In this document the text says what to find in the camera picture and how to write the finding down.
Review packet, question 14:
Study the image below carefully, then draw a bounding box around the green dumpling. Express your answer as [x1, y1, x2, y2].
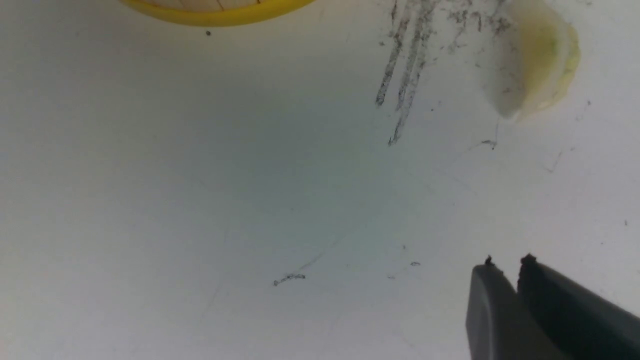
[485, 0, 581, 122]

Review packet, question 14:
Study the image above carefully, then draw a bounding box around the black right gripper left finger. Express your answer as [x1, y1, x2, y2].
[465, 256, 568, 360]

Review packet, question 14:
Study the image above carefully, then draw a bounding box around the bamboo steamer tray yellow rim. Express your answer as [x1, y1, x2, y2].
[121, 0, 312, 27]

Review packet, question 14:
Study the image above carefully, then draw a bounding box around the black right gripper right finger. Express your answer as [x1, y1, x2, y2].
[517, 254, 640, 360]

